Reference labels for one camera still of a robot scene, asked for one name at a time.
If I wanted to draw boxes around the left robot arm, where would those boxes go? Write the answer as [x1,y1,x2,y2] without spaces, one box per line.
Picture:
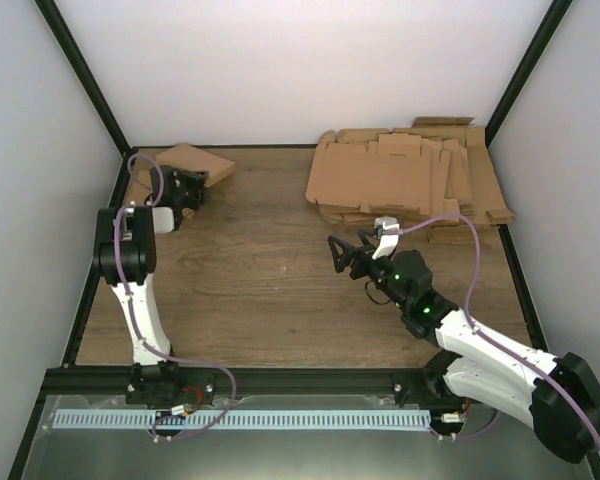
[93,165,209,367]

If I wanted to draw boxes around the black aluminium frame rail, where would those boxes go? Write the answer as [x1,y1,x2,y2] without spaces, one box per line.
[40,366,400,402]

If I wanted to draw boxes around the light blue slotted cable duct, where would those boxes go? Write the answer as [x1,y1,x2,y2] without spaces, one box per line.
[51,409,431,432]

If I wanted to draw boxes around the folded brown cardboard box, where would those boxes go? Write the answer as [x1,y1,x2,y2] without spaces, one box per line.
[123,169,153,206]

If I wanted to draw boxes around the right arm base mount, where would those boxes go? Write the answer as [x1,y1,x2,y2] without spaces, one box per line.
[391,357,473,408]

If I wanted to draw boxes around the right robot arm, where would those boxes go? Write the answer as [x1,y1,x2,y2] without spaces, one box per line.
[328,230,600,464]

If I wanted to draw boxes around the black corner post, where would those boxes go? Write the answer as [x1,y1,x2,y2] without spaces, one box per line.
[34,0,131,157]
[485,0,573,147]

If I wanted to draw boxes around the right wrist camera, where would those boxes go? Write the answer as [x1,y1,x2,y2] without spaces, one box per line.
[372,216,400,260]

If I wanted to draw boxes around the stack of flat cardboard sheets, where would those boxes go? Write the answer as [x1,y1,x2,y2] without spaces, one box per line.
[305,117,514,244]

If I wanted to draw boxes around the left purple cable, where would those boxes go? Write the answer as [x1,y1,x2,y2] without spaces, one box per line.
[112,152,239,445]

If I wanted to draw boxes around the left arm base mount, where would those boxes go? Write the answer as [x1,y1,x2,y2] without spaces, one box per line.
[126,361,215,408]

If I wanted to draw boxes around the left black corner post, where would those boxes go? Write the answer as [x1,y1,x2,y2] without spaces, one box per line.
[34,0,131,157]

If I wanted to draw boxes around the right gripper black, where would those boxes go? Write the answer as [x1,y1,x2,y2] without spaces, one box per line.
[329,230,410,310]

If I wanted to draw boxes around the right black corner post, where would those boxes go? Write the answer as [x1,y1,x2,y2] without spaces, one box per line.
[485,0,573,147]

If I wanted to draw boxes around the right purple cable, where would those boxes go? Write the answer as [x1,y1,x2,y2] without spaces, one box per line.
[389,213,600,453]

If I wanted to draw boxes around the purple cable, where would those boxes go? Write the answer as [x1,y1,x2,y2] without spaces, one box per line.
[389,213,600,453]
[112,152,239,445]

